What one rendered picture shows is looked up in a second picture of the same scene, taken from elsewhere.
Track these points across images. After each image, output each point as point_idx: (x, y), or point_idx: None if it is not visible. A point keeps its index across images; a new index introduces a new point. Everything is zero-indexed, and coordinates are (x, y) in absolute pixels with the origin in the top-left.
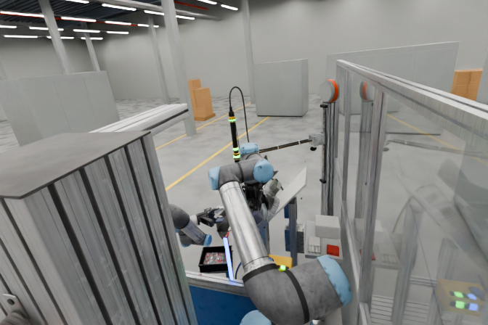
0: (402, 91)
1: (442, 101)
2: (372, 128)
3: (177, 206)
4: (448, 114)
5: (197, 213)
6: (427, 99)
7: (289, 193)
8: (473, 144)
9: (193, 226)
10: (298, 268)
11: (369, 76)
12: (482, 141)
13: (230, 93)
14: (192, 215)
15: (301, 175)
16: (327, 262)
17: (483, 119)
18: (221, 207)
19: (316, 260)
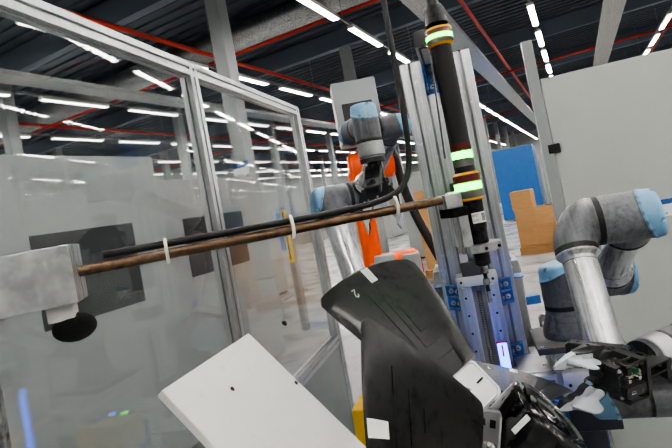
0: (236, 84)
1: (260, 91)
2: (204, 126)
3: (569, 213)
4: (263, 96)
5: (665, 359)
6: (253, 90)
7: (299, 425)
8: (272, 104)
9: (569, 290)
10: (339, 184)
11: (169, 57)
12: (273, 103)
13: None
14: (657, 336)
15: (213, 393)
16: (319, 187)
17: (271, 96)
18: (565, 356)
19: (325, 187)
